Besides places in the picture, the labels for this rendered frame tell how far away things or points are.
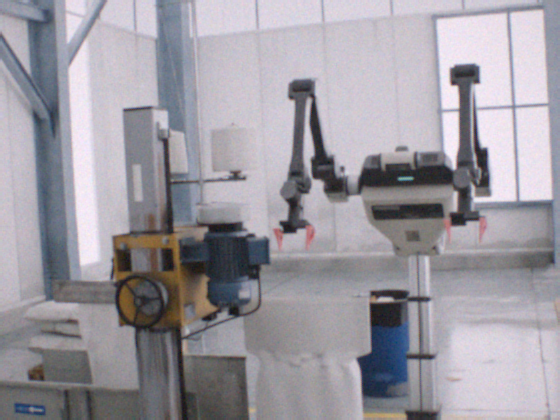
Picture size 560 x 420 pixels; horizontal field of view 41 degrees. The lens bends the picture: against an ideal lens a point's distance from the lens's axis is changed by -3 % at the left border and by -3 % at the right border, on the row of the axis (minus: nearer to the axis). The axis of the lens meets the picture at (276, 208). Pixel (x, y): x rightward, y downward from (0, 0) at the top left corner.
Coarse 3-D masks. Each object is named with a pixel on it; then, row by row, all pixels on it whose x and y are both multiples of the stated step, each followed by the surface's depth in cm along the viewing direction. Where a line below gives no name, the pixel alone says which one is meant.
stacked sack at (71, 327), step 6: (48, 324) 558; (54, 324) 556; (60, 324) 554; (66, 324) 551; (72, 324) 549; (78, 324) 547; (42, 330) 561; (48, 330) 559; (54, 330) 556; (60, 330) 553; (66, 330) 551; (72, 330) 549; (78, 330) 547
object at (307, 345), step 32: (256, 320) 288; (288, 320) 279; (320, 320) 276; (352, 320) 276; (256, 352) 288; (288, 352) 280; (320, 352) 277; (352, 352) 277; (256, 384) 285; (288, 384) 278; (320, 384) 274; (352, 384) 273; (256, 416) 285; (288, 416) 278; (320, 416) 274; (352, 416) 273
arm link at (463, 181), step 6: (456, 174) 244; (462, 174) 244; (468, 174) 244; (456, 180) 243; (462, 180) 243; (468, 180) 242; (474, 180) 250; (456, 186) 243; (462, 186) 242; (468, 186) 242; (462, 192) 245; (468, 192) 245
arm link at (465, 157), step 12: (480, 72) 263; (456, 84) 263; (468, 84) 260; (468, 96) 259; (468, 108) 258; (468, 120) 256; (468, 132) 255; (468, 144) 254; (456, 156) 254; (468, 156) 253; (456, 168) 253; (468, 168) 251
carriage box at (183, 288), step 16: (128, 240) 253; (144, 240) 251; (160, 240) 249; (176, 240) 248; (128, 256) 263; (176, 256) 248; (128, 272) 254; (144, 272) 252; (160, 272) 250; (176, 272) 248; (192, 272) 260; (176, 288) 249; (192, 288) 260; (128, 304) 255; (176, 304) 249; (208, 304) 272; (144, 320) 253; (176, 320) 249; (192, 320) 259
